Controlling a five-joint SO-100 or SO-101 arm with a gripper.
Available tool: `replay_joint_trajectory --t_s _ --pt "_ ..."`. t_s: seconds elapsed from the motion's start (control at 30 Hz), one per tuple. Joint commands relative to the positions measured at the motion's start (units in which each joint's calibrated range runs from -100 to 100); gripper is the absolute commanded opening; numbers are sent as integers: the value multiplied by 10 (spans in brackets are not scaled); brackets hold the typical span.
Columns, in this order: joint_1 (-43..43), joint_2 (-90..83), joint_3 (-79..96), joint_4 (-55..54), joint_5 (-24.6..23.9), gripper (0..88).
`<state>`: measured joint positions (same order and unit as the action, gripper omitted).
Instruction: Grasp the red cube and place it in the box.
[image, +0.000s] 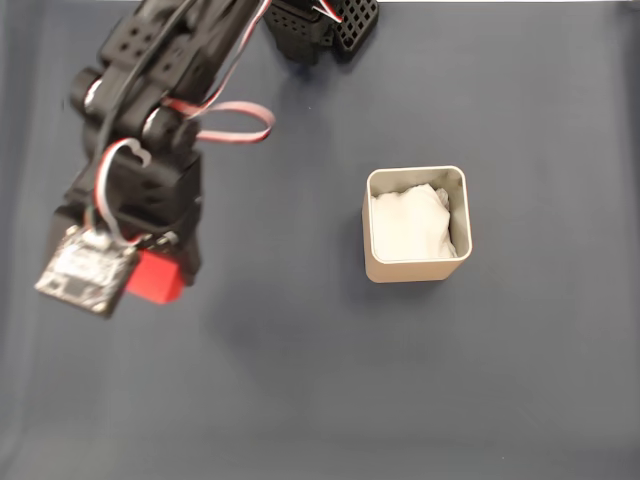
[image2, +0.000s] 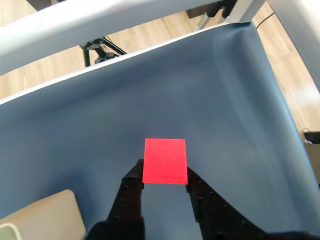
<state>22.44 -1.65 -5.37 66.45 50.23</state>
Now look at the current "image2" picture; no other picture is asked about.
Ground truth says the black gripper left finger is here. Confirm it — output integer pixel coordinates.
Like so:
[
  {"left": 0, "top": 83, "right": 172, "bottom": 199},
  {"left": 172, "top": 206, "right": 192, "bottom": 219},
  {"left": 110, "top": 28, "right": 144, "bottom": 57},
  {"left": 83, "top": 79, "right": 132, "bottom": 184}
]
[{"left": 84, "top": 158, "right": 146, "bottom": 240}]

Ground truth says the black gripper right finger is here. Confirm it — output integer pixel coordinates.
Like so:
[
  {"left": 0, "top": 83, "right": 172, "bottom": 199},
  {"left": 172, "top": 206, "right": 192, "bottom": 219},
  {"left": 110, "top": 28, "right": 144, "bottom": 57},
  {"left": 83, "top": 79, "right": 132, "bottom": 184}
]
[{"left": 185, "top": 166, "right": 320, "bottom": 240}]

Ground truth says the red cube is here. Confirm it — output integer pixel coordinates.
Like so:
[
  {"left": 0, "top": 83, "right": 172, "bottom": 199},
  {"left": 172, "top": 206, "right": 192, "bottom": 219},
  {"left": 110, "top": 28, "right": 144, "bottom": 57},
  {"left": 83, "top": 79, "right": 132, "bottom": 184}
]
[{"left": 141, "top": 137, "right": 188, "bottom": 185}]

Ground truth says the beige square box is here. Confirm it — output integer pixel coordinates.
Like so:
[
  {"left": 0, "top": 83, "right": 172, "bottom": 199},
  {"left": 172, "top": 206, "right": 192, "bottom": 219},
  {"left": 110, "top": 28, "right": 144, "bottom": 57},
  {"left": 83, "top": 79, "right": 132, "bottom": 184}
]
[{"left": 0, "top": 189, "right": 87, "bottom": 240}]

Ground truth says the blue-grey table mat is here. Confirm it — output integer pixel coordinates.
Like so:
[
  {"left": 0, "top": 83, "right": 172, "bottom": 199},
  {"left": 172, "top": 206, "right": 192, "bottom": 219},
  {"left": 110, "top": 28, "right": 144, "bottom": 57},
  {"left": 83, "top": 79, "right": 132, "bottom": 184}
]
[{"left": 0, "top": 21, "right": 320, "bottom": 240}]

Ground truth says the black device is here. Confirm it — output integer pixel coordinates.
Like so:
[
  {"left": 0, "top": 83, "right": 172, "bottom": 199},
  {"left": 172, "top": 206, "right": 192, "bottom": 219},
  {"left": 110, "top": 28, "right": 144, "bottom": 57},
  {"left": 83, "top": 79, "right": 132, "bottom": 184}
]
[{"left": 302, "top": 127, "right": 320, "bottom": 145}]

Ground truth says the black tripod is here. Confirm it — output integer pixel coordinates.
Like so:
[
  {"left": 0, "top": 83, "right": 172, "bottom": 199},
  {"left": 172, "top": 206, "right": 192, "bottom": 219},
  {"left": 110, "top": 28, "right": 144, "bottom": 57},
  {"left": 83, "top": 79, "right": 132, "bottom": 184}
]
[{"left": 83, "top": 36, "right": 128, "bottom": 68}]

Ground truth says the black and silver stand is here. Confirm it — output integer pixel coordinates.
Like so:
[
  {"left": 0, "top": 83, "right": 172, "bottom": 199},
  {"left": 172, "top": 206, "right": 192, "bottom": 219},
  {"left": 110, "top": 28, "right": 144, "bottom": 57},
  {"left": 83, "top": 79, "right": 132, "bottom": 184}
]
[{"left": 194, "top": 0, "right": 238, "bottom": 32}]

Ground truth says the dark furniture piece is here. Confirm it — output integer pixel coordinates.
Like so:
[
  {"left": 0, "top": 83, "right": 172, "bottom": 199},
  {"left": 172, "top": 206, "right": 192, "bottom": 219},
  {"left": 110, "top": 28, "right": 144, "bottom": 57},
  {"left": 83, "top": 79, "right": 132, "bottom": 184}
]
[{"left": 26, "top": 0, "right": 73, "bottom": 11}]

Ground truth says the white metal frame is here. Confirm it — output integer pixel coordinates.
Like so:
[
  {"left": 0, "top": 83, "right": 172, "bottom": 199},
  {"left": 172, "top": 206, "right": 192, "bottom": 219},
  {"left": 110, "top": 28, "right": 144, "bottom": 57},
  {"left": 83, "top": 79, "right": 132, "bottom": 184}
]
[{"left": 0, "top": 0, "right": 320, "bottom": 95}]

